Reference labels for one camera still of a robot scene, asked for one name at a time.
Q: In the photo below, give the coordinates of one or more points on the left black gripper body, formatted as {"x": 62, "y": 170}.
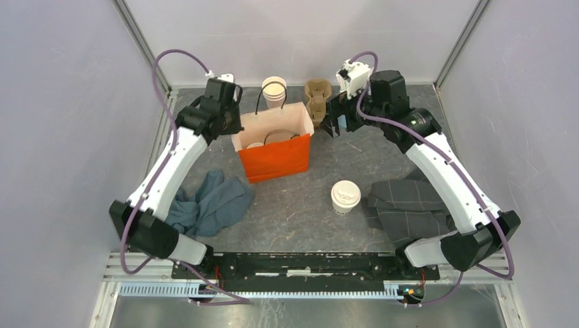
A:
{"x": 232, "y": 115}

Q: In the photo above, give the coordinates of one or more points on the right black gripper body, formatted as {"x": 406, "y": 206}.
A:
{"x": 341, "y": 104}

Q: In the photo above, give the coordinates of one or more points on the orange paper bag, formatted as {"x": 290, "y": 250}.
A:
{"x": 278, "y": 159}

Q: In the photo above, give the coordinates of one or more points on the lidded white coffee cup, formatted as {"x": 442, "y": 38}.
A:
{"x": 345, "y": 195}

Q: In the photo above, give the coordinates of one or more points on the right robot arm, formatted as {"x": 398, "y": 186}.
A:
{"x": 482, "y": 229}

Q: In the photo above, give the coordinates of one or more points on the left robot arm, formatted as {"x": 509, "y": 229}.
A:
{"x": 140, "y": 221}

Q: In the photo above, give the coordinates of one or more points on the brown cardboard cup carrier stack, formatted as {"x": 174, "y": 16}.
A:
{"x": 317, "y": 92}

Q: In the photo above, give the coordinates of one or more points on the stack of paper cups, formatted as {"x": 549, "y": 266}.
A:
{"x": 274, "y": 91}

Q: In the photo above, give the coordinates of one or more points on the blue-grey cloth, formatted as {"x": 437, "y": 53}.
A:
{"x": 217, "y": 203}

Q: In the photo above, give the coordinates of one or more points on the dark grey checked cloth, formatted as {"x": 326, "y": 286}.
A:
{"x": 407, "y": 209}

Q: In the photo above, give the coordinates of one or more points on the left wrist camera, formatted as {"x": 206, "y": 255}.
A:
{"x": 221, "y": 94}

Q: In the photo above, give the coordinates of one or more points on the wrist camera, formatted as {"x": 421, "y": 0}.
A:
{"x": 221, "y": 94}
{"x": 384, "y": 87}

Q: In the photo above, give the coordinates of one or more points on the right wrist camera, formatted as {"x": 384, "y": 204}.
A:
{"x": 384, "y": 87}

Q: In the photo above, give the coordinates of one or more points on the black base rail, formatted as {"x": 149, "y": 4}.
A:
{"x": 311, "y": 271}

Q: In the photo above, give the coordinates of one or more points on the white cable duct strip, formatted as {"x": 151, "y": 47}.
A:
{"x": 199, "y": 291}

